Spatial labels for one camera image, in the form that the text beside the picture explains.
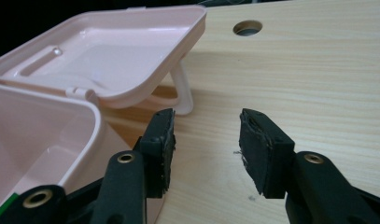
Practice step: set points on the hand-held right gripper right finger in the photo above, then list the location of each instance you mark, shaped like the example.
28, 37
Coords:
265, 155

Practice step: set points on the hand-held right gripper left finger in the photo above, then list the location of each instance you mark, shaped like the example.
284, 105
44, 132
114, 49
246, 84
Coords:
155, 149

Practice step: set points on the pink plastic box with lid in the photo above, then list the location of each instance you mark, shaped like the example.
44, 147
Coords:
116, 62

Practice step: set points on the green flat item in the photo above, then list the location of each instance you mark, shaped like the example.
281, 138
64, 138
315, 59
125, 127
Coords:
5, 202

